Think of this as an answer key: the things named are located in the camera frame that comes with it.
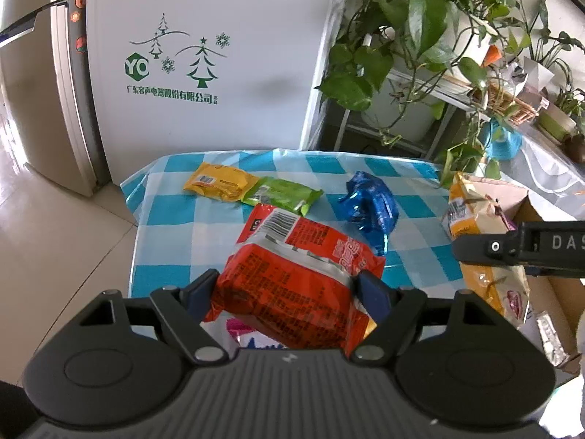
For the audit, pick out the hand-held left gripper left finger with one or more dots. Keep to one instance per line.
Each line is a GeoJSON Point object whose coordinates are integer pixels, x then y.
{"type": "Point", "coordinates": [201, 292]}

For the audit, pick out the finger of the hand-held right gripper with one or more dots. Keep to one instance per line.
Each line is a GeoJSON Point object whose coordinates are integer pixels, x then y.
{"type": "Point", "coordinates": [480, 249]}

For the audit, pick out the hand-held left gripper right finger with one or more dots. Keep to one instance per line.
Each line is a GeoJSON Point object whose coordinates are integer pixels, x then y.
{"type": "Point", "coordinates": [374, 297]}

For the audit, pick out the orange and cream snack packet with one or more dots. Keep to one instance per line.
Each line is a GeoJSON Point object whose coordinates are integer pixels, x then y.
{"type": "Point", "coordinates": [466, 219]}

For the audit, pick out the cardboard box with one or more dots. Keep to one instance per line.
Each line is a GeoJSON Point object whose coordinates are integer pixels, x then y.
{"type": "Point", "coordinates": [548, 302]}

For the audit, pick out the pink snack packet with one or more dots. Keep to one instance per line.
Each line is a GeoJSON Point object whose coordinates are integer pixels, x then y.
{"type": "Point", "coordinates": [247, 336]}

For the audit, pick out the red snack packet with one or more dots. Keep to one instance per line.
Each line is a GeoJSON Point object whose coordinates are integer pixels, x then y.
{"type": "Point", "coordinates": [292, 283]}

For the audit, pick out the silver snack packet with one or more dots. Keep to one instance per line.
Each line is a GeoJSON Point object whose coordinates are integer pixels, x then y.
{"type": "Point", "coordinates": [550, 338]}

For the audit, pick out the blue snack packet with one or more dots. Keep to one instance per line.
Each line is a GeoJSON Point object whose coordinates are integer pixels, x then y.
{"type": "Point", "coordinates": [370, 206]}

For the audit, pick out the small yellow snack packet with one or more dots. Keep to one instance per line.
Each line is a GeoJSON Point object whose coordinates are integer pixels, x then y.
{"type": "Point", "coordinates": [215, 183]}

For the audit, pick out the green snack packet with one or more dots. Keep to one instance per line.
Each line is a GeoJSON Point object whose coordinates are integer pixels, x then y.
{"type": "Point", "coordinates": [283, 194]}

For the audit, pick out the blue white checkered tablecloth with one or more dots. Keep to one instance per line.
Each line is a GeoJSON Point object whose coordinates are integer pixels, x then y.
{"type": "Point", "coordinates": [183, 233]}

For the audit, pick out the grey plastic table cover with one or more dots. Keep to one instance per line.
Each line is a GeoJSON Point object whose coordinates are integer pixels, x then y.
{"type": "Point", "coordinates": [544, 169]}

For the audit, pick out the blue plastic object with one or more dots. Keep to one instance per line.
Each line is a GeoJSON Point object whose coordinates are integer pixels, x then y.
{"type": "Point", "coordinates": [502, 144]}

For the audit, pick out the small potted plant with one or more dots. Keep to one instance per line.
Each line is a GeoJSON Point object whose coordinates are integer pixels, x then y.
{"type": "Point", "coordinates": [555, 119]}

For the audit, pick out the wicker basket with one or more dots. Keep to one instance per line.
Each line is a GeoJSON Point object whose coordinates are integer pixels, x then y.
{"type": "Point", "coordinates": [512, 105]}

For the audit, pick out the white metal plant stand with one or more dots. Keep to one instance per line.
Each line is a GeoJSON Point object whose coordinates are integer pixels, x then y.
{"type": "Point", "coordinates": [452, 96]}

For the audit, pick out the pothos plant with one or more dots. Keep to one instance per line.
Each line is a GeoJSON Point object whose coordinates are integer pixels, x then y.
{"type": "Point", "coordinates": [425, 18]}

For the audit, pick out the white freezer with tree print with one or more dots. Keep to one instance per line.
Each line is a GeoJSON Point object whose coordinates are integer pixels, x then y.
{"type": "Point", "coordinates": [251, 55]}

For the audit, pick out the silver refrigerator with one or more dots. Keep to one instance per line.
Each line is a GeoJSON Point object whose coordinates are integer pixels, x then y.
{"type": "Point", "coordinates": [36, 100]}

